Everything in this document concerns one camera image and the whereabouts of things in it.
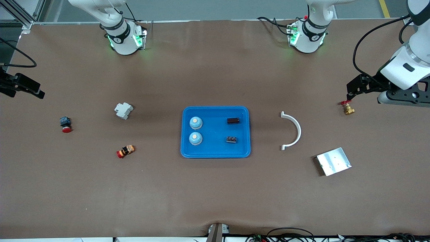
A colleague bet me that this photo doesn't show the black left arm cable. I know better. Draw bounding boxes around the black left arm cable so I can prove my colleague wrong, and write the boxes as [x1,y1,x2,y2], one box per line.
[352,15,414,84]

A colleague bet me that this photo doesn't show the grey table edge clamp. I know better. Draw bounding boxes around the grey table edge clamp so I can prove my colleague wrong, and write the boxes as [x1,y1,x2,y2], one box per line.
[206,223,230,242]

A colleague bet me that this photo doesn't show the black cable bundle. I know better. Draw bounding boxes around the black cable bundle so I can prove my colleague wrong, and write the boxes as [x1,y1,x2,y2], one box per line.
[336,233,417,242]

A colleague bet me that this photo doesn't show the black base cable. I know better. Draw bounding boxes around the black base cable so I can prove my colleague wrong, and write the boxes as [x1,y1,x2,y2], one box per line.
[116,0,137,23]
[257,17,293,36]

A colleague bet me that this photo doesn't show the brass valve red handle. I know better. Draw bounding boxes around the brass valve red handle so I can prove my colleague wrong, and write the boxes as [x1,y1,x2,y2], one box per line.
[340,99,355,116]

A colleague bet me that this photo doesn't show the silver metal plate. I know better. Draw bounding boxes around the silver metal plate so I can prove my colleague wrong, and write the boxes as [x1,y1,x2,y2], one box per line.
[315,147,352,176]

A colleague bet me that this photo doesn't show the red yellow emergency stop button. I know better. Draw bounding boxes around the red yellow emergency stop button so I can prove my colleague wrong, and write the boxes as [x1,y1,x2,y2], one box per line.
[116,145,136,159]

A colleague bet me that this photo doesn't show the red push button switch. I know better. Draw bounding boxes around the red push button switch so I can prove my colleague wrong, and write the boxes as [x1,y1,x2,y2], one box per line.
[59,116,73,133]

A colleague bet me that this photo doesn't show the white curved plastic bracket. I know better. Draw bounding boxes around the white curved plastic bracket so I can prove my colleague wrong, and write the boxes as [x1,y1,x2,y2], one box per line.
[281,111,302,151]

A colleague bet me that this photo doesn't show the black looped cable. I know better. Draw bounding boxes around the black looped cable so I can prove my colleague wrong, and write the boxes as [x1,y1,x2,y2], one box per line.
[267,228,315,242]

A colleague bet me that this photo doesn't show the white circuit breaker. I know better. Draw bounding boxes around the white circuit breaker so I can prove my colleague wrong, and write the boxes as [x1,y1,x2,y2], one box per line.
[114,102,134,120]

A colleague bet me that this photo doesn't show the blue plastic tray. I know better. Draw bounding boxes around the blue plastic tray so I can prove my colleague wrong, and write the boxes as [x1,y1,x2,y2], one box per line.
[180,106,251,159]

